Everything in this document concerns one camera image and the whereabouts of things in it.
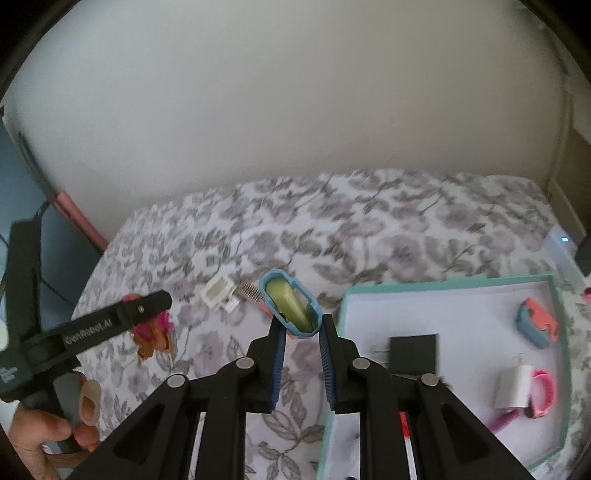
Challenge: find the teal white tray box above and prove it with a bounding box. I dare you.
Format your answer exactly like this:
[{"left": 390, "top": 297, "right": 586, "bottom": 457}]
[{"left": 338, "top": 275, "right": 571, "bottom": 471}]

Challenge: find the white charger with cable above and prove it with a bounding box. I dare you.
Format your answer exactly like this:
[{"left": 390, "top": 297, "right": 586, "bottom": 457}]
[{"left": 493, "top": 355, "right": 534, "bottom": 410}]

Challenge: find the red white tube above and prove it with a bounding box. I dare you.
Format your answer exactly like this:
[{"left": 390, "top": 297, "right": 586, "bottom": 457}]
[{"left": 400, "top": 412, "right": 413, "bottom": 461}]

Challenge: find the person left hand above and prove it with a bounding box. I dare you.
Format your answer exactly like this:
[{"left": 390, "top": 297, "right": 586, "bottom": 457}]
[{"left": 8, "top": 374, "right": 101, "bottom": 479}]

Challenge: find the greek key pattern lighter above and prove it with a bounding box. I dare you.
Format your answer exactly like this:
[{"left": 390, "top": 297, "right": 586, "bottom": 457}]
[{"left": 235, "top": 281, "right": 264, "bottom": 306}]

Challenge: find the pink smart watch band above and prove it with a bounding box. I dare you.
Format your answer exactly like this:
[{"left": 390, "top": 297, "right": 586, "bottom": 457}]
[{"left": 528, "top": 369, "right": 557, "bottom": 419}]

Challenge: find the blue case yellow insert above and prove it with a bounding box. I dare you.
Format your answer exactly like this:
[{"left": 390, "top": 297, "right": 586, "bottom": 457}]
[{"left": 259, "top": 268, "right": 324, "bottom": 338}]

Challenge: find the black power adapter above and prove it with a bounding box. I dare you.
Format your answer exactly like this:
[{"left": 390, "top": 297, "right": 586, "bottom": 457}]
[{"left": 370, "top": 334, "right": 439, "bottom": 377}]

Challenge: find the pink rolled mat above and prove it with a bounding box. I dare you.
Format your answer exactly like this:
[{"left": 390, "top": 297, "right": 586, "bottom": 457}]
[{"left": 52, "top": 190, "right": 108, "bottom": 252}]

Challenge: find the black adapter on shelf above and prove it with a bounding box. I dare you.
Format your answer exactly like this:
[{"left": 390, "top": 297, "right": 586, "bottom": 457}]
[{"left": 574, "top": 233, "right": 591, "bottom": 277}]

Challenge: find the dark blue cabinet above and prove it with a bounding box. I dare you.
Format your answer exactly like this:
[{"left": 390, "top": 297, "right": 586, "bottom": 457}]
[{"left": 1, "top": 128, "right": 100, "bottom": 330}]

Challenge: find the floral grey white blanket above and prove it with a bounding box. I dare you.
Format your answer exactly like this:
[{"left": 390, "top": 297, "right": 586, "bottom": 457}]
[{"left": 76, "top": 169, "right": 590, "bottom": 479}]

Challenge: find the purple pink usb stick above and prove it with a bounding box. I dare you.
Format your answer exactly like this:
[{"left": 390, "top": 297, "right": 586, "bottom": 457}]
[{"left": 489, "top": 409, "right": 521, "bottom": 434}]

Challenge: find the white plastic socket frame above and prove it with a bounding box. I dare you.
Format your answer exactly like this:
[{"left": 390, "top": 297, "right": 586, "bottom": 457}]
[{"left": 200, "top": 272, "right": 239, "bottom": 313}]

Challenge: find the paw patrol dog toy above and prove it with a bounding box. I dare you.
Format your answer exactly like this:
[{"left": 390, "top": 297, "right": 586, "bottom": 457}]
[{"left": 131, "top": 311, "right": 174, "bottom": 361}]

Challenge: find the pink blue case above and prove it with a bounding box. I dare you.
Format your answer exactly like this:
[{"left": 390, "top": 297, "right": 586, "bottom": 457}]
[{"left": 515, "top": 297, "right": 559, "bottom": 349}]

